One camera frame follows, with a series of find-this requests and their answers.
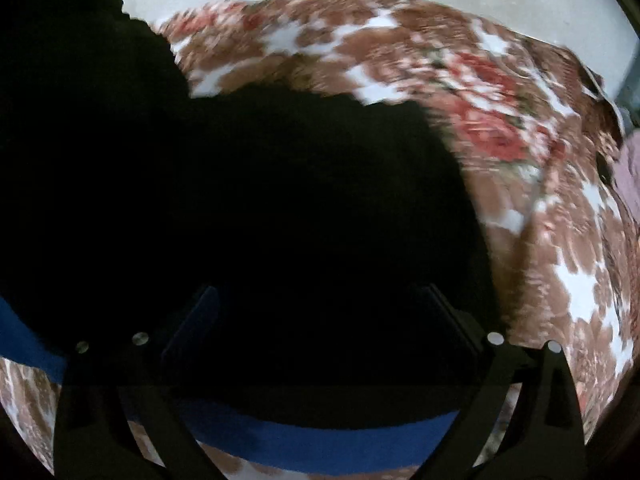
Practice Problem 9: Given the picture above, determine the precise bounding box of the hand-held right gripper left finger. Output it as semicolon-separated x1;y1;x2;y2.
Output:
53;286;222;480

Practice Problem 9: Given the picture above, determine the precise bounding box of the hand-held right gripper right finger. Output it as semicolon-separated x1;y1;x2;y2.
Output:
417;283;587;480

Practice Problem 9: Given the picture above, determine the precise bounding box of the blue and black sweatshirt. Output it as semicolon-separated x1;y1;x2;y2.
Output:
0;0;506;476

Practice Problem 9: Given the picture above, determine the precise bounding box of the white red floral bedsheet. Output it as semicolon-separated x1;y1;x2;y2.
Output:
0;0;640;480

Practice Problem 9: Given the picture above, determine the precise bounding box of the pink cloth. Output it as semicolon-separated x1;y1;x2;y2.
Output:
614;132;640;206

